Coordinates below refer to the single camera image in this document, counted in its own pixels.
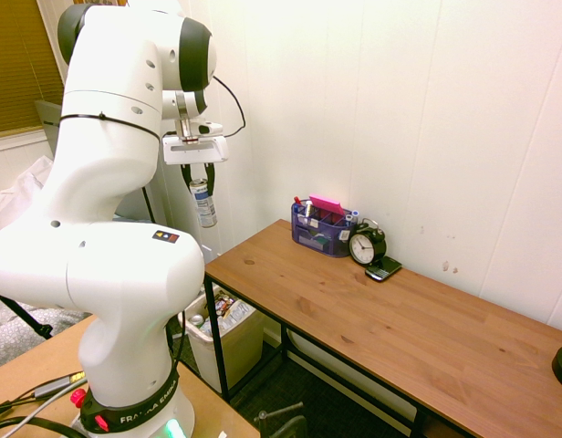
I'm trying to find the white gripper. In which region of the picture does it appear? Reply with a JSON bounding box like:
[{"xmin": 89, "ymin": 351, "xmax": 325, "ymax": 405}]
[{"xmin": 161, "ymin": 134, "xmax": 230, "ymax": 197}]

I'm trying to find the white and blue drink can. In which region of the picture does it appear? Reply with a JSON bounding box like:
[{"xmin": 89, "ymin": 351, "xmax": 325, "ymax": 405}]
[{"xmin": 189, "ymin": 178, "xmax": 219, "ymax": 229}]

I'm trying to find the wooden desk black frame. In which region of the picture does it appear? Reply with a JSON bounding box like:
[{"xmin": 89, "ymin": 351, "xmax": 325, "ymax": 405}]
[{"xmin": 203, "ymin": 272, "xmax": 476, "ymax": 438}]

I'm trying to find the black keypad mobile phone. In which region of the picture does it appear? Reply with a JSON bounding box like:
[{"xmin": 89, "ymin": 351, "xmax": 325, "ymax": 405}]
[{"xmin": 364, "ymin": 255, "xmax": 403, "ymax": 283}]

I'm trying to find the black base cable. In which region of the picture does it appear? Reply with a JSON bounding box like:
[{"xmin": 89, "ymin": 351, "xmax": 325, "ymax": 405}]
[{"xmin": 0, "ymin": 415, "xmax": 88, "ymax": 438}]

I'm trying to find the black analog alarm clock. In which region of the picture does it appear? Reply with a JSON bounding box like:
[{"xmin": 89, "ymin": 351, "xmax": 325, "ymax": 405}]
[{"xmin": 348, "ymin": 218, "xmax": 388, "ymax": 267}]

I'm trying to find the white plastic trash bin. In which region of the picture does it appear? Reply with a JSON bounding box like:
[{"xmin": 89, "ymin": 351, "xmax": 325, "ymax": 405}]
[{"xmin": 177, "ymin": 286, "xmax": 265, "ymax": 394}]

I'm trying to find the white plastic bag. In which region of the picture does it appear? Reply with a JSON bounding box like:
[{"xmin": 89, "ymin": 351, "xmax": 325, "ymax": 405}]
[{"xmin": 0, "ymin": 154, "xmax": 55, "ymax": 225}]

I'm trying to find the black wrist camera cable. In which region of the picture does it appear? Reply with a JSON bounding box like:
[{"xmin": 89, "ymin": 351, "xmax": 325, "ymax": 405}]
[{"xmin": 212, "ymin": 74, "xmax": 247, "ymax": 139}]

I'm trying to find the black tripod leg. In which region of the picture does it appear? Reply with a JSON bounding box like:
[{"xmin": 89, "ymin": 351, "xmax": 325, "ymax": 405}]
[{"xmin": 0, "ymin": 286, "xmax": 55, "ymax": 341}]

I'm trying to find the pink sticky note pad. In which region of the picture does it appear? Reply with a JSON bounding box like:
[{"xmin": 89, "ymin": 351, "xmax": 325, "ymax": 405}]
[{"xmin": 307, "ymin": 194, "xmax": 346, "ymax": 217}]

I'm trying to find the grey cable adapter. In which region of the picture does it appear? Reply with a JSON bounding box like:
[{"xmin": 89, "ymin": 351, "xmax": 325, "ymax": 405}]
[{"xmin": 33, "ymin": 377, "xmax": 73, "ymax": 399}]

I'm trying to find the blue mesh desk organizer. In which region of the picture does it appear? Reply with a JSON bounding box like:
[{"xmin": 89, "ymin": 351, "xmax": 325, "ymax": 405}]
[{"xmin": 290, "ymin": 200, "xmax": 354, "ymax": 260}]

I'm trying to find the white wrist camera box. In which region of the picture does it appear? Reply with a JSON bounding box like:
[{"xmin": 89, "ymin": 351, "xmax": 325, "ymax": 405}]
[{"xmin": 191, "ymin": 119, "xmax": 224, "ymax": 138}]

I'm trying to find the yellow window blind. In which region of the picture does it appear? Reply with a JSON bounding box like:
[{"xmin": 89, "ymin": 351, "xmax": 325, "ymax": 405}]
[{"xmin": 0, "ymin": 0, "xmax": 66, "ymax": 141}]

